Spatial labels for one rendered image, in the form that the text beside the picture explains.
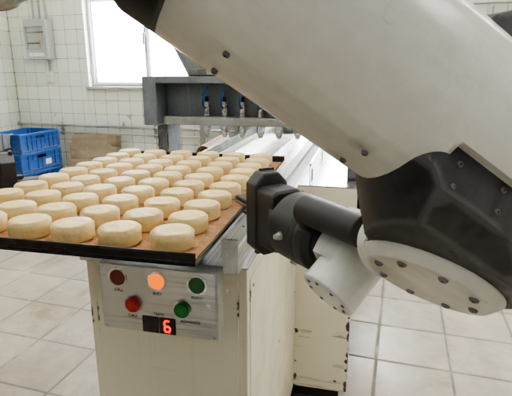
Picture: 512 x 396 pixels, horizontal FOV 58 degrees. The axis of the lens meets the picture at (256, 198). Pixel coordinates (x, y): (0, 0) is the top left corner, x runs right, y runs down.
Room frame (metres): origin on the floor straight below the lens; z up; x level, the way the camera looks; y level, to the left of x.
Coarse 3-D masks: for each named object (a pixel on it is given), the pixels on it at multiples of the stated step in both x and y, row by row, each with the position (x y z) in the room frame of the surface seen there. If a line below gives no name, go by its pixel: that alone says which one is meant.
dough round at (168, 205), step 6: (150, 198) 0.64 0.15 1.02; (156, 198) 0.64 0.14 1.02; (162, 198) 0.64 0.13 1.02; (168, 198) 0.64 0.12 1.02; (174, 198) 0.64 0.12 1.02; (144, 204) 0.62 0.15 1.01; (150, 204) 0.61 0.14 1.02; (156, 204) 0.61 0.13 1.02; (162, 204) 0.61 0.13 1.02; (168, 204) 0.61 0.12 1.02; (174, 204) 0.62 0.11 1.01; (180, 204) 0.63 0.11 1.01; (162, 210) 0.61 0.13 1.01; (168, 210) 0.61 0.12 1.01; (174, 210) 0.62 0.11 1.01; (180, 210) 0.63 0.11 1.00; (168, 216) 0.61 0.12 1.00
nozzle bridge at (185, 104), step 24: (144, 96) 1.59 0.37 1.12; (168, 96) 1.66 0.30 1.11; (192, 96) 1.64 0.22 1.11; (216, 96) 1.62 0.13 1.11; (144, 120) 1.59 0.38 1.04; (168, 120) 1.61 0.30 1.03; (192, 120) 1.59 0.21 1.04; (216, 120) 1.57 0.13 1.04; (240, 120) 1.55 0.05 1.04; (264, 120) 1.53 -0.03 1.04; (168, 144) 1.68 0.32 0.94
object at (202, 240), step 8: (232, 200) 0.70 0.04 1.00; (232, 208) 0.66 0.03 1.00; (240, 208) 0.66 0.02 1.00; (120, 216) 0.62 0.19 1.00; (224, 216) 0.62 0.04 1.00; (232, 216) 0.62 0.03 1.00; (208, 224) 0.58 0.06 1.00; (216, 224) 0.58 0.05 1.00; (224, 224) 0.58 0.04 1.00; (96, 232) 0.55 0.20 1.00; (208, 232) 0.55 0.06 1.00; (216, 232) 0.55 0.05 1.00; (48, 240) 0.52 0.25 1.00; (88, 240) 0.52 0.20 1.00; (96, 240) 0.52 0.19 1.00; (144, 240) 0.52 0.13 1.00; (200, 240) 0.52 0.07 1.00; (208, 240) 0.52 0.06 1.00; (144, 248) 0.50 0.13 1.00; (192, 248) 0.50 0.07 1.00; (200, 248) 0.50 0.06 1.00
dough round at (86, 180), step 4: (76, 176) 0.79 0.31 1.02; (80, 176) 0.79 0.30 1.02; (84, 176) 0.79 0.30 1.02; (88, 176) 0.79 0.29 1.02; (92, 176) 0.79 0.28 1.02; (96, 176) 0.79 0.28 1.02; (72, 180) 0.76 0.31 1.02; (76, 180) 0.76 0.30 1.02; (80, 180) 0.76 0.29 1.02; (84, 180) 0.76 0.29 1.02; (88, 180) 0.76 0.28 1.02; (92, 180) 0.76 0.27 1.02; (96, 180) 0.77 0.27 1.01; (100, 180) 0.78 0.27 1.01; (84, 184) 0.75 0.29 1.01; (88, 184) 0.76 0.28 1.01; (92, 184) 0.76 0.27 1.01
